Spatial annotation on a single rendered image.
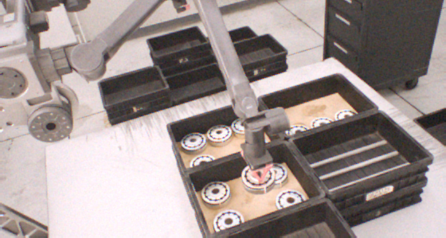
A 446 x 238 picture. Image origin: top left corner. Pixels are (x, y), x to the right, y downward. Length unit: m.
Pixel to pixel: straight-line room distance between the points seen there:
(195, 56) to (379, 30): 1.23
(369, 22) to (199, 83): 1.17
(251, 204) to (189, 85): 1.58
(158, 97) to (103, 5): 2.00
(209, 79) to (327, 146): 1.46
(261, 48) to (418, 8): 1.03
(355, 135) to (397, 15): 1.39
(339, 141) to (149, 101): 1.29
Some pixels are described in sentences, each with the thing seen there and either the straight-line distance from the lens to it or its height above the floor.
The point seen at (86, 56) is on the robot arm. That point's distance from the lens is 1.16.
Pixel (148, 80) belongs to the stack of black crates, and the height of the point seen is 0.51.
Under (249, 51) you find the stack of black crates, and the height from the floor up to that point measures 0.50.
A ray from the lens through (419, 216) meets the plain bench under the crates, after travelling 1.69.
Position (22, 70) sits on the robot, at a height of 1.47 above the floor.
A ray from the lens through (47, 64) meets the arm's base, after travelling 1.18.
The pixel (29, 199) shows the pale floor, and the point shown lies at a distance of 3.09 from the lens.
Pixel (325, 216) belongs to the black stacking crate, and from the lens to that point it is 1.43.
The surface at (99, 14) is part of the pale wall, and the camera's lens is 4.45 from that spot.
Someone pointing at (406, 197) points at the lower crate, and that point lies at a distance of 1.66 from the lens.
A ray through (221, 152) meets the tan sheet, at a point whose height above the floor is 0.83.
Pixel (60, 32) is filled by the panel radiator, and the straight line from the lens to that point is 4.37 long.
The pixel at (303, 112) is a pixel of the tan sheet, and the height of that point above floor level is 0.83.
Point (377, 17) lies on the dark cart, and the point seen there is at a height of 0.72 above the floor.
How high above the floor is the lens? 1.98
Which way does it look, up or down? 38 degrees down
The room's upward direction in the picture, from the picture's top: 8 degrees counter-clockwise
